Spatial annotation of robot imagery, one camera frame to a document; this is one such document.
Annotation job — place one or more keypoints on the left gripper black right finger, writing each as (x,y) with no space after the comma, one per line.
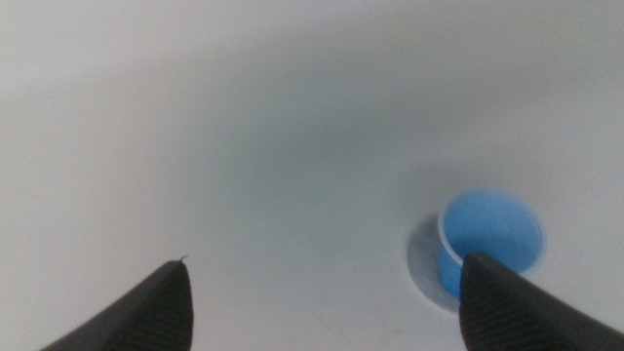
(507,317)

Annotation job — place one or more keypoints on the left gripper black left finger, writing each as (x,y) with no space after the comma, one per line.
(151,317)

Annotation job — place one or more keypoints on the blue plastic cup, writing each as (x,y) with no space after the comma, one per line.
(492,229)

